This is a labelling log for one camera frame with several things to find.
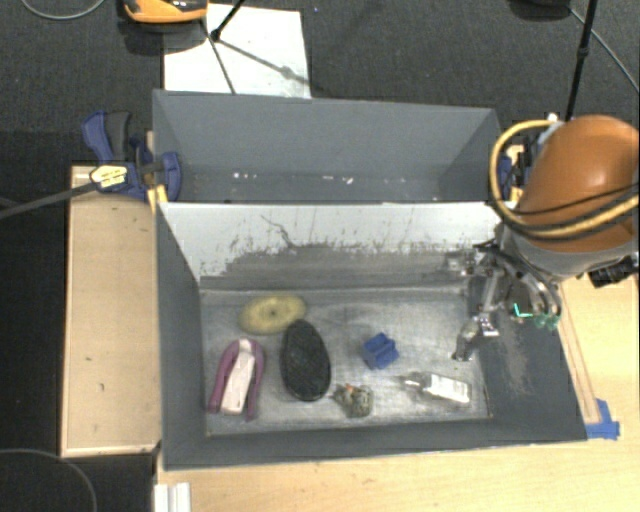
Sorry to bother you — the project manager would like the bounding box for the yellow round sponge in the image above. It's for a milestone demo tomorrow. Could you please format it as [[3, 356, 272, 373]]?
[[237, 294, 308, 336]]

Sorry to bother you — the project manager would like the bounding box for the grey metal bin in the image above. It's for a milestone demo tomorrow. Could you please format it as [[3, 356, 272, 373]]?
[[151, 88, 589, 472]]

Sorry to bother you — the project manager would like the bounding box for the blue plastic block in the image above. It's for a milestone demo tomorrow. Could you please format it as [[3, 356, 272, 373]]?
[[360, 332, 401, 372]]

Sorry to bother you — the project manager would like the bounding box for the pale grey metal gripper finger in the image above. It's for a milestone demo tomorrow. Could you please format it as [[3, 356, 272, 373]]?
[[451, 314, 501, 363]]

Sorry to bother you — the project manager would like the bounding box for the pale wood flat board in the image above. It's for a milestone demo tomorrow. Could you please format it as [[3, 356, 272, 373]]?
[[59, 164, 163, 459]]

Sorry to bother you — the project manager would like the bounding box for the purple and white stapler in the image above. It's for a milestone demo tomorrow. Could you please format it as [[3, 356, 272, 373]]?
[[206, 338, 268, 422]]

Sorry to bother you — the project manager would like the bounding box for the black cylinder on white bracket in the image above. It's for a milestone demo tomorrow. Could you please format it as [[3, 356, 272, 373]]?
[[587, 251, 640, 289]]

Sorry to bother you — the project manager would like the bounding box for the black oval brush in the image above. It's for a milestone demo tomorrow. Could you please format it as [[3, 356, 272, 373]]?
[[278, 318, 333, 403]]

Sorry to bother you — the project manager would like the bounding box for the grey-brown small lump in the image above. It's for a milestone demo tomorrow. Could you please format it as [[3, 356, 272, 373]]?
[[331, 382, 376, 419]]

